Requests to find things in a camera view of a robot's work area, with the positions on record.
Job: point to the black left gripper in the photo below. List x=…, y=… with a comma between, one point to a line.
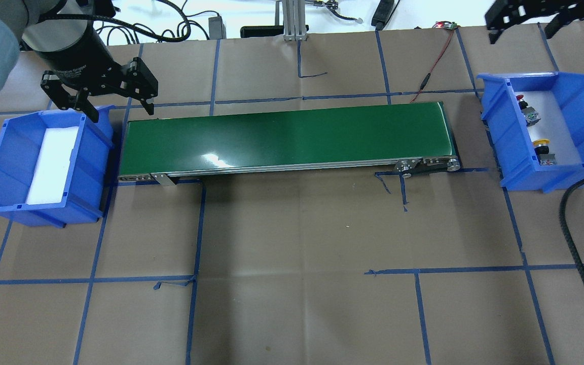
x=71, y=53

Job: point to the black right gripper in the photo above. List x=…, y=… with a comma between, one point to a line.
x=525, y=12

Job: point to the red push button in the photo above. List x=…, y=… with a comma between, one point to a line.
x=531, y=116

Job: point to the yellow push button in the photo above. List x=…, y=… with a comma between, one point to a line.
x=542, y=150

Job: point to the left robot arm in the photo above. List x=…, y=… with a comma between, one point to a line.
x=45, y=26

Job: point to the blue bin with buttons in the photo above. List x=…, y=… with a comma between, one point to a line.
x=519, y=166

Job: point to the blue empty bin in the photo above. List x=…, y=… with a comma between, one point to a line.
x=52, y=167

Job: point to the black power adapter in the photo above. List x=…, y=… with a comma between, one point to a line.
x=216, y=28

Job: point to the green conveyor belt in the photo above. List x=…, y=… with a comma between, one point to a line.
x=415, y=138

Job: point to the aluminium frame post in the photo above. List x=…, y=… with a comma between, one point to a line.
x=294, y=20

